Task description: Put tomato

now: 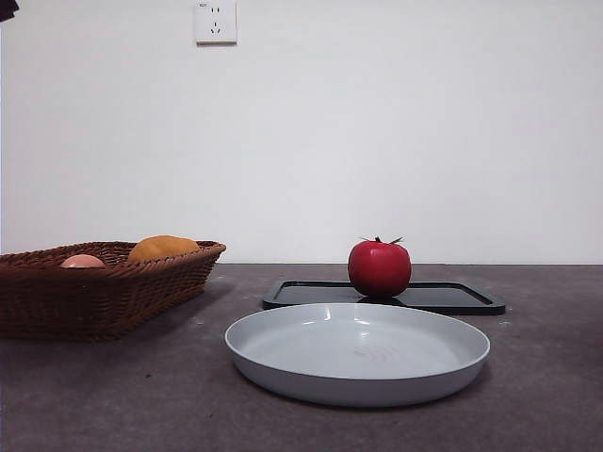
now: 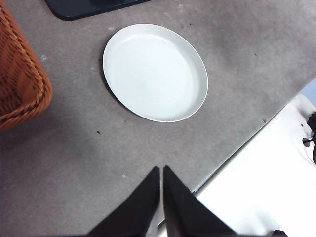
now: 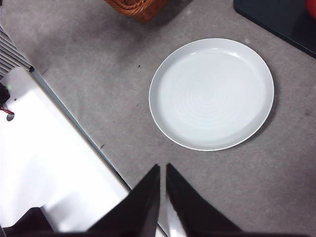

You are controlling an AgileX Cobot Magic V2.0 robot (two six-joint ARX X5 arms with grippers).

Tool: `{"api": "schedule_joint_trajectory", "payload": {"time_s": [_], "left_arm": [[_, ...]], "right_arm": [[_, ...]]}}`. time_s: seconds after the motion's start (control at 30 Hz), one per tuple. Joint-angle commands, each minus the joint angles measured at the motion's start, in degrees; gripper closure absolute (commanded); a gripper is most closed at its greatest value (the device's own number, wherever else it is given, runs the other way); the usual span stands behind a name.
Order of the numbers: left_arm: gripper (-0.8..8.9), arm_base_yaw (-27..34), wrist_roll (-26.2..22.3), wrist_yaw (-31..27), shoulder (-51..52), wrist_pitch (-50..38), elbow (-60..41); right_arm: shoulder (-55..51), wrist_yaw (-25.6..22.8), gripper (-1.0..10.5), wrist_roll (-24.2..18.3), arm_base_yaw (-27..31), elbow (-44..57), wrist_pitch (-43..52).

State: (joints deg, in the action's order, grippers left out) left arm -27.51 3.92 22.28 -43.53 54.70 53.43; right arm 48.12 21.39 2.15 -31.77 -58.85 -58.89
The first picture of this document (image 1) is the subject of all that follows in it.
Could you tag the red tomato with green stem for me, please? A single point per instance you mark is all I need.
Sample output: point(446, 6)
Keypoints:
point(379, 268)

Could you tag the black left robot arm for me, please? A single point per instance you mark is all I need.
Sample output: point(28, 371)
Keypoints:
point(7, 7)

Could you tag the white round plate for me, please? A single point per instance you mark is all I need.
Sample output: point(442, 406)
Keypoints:
point(358, 353)

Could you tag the black rectangular tray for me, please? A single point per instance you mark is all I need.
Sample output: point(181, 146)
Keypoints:
point(447, 299)

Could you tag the brown wicker basket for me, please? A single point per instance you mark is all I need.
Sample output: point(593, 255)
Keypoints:
point(94, 301)

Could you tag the pale pink egg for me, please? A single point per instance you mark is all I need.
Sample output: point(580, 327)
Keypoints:
point(82, 262)

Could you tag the white wall socket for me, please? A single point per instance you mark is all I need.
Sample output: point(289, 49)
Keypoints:
point(216, 21)

